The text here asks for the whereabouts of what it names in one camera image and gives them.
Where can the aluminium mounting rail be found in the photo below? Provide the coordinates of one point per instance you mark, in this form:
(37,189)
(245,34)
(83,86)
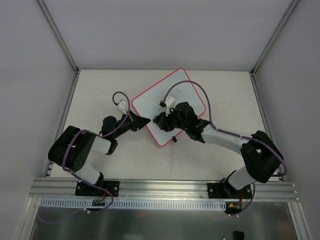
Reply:
(172,190)

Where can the right aluminium frame post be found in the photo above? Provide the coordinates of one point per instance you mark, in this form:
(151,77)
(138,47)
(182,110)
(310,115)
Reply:
(275,34)

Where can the white slotted cable duct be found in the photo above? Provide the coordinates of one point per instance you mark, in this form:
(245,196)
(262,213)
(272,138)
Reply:
(135,204)

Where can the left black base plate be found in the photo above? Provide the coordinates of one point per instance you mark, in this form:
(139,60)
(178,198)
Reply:
(84,190)

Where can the left aluminium frame post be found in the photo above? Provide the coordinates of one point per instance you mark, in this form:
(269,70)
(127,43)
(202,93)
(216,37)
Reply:
(57,34)

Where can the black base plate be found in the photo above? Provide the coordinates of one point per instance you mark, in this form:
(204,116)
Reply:
(84,190)
(215,190)

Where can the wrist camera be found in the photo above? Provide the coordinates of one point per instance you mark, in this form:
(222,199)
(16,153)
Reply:
(170,101)
(122,107)

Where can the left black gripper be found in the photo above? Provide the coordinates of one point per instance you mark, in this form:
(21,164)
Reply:
(133,121)

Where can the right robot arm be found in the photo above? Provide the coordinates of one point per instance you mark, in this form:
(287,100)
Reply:
(260,155)

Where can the aluminium frame post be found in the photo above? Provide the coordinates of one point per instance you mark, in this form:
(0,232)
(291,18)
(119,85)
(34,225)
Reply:
(57,34)
(275,34)

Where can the pink-framed whiteboard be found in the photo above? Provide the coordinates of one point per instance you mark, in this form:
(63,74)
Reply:
(147,104)

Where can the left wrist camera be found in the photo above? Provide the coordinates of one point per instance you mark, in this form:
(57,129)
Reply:
(122,107)

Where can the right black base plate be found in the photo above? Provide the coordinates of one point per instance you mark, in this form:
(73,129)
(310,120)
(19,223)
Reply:
(215,190)

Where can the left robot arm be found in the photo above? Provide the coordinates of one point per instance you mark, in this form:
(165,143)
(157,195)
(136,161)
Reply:
(71,150)

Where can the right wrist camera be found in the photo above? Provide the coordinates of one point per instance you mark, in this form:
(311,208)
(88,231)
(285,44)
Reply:
(170,101)

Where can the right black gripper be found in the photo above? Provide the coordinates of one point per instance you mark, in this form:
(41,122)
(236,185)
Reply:
(165,121)

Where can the black object bottom edge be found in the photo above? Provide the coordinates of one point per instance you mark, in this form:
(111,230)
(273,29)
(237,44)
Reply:
(238,235)

